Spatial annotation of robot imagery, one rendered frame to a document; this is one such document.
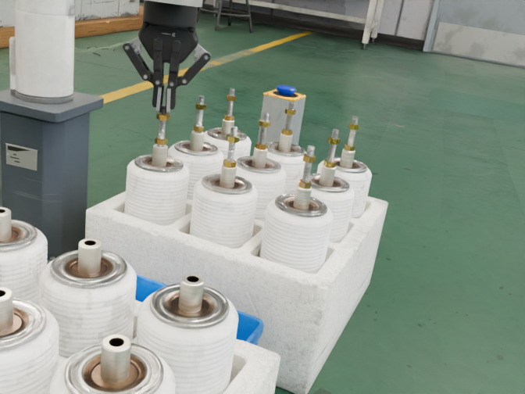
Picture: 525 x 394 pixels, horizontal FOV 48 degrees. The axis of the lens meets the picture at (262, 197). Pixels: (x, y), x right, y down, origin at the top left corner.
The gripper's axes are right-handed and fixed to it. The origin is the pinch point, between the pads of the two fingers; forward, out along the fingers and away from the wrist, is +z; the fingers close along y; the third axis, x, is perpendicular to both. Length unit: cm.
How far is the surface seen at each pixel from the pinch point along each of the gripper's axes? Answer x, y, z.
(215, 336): 43.1, -9.6, 10.7
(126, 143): -86, 17, 36
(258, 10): -514, -42, 28
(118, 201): -0.4, 6.1, 17.5
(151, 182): 4.8, 0.6, 11.6
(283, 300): 18.8, -19.4, 21.3
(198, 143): -9.1, -5.6, 9.2
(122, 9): -338, 60, 25
